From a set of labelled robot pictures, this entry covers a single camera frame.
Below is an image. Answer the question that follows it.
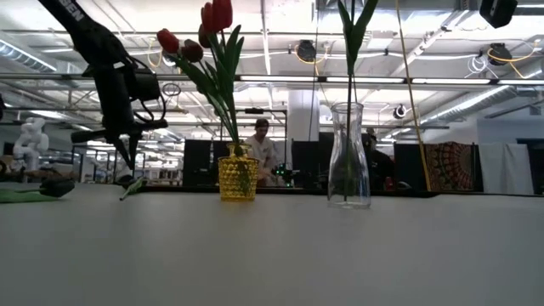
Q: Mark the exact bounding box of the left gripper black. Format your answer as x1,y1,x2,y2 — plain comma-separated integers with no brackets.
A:
70,62,169,171

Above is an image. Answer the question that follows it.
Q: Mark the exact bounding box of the yellow textured glass vase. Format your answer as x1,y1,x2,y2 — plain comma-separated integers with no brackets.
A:
218,142,260,202

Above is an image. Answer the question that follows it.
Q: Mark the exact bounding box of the maroon artificial tulip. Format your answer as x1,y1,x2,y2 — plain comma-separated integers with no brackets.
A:
181,38,239,145

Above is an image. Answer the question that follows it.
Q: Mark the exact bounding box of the clear glass vase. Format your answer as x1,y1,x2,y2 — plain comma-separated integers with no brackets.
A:
326,101,372,210

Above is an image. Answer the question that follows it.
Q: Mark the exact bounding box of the black curtain panel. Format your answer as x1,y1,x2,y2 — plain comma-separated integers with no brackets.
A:
183,139,220,187
394,142,428,188

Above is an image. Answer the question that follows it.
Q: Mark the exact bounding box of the horizontal ceiling pipe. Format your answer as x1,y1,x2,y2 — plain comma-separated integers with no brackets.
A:
0,105,190,115

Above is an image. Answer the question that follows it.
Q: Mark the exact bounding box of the white humanoid robot figure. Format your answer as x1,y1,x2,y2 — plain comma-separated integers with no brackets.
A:
12,117,50,172

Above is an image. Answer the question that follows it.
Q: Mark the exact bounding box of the black background robot gripper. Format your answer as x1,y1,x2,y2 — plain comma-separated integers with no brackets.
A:
271,163,298,188

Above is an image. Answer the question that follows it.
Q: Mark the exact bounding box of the white hanging sheet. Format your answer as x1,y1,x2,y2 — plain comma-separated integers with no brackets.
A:
478,142,535,196

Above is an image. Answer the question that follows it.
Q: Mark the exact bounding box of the mandala pattern tapestry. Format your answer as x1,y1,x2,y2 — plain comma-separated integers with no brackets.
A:
424,142,476,191

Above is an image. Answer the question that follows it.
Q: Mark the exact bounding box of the black partition panel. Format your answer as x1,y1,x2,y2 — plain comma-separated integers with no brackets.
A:
292,132,335,190

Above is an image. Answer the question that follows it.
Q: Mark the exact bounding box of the black ceiling cable reel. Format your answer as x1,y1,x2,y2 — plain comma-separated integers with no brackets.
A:
487,42,513,67
296,40,318,64

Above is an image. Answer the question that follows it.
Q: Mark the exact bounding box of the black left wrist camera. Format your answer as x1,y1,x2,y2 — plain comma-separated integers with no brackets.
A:
127,67,162,103

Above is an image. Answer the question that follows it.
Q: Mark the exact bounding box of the silver ventilation duct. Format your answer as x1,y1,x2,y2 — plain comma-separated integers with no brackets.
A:
418,84,511,127
0,40,82,77

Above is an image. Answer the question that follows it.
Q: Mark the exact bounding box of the yellow hanging cord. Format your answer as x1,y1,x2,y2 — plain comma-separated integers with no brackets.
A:
394,0,431,191

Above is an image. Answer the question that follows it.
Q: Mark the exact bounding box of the black frame rig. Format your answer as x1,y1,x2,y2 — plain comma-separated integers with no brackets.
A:
237,107,289,188

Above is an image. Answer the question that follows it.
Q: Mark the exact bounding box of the long ceiling light rail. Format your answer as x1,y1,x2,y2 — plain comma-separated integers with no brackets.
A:
0,72,544,86

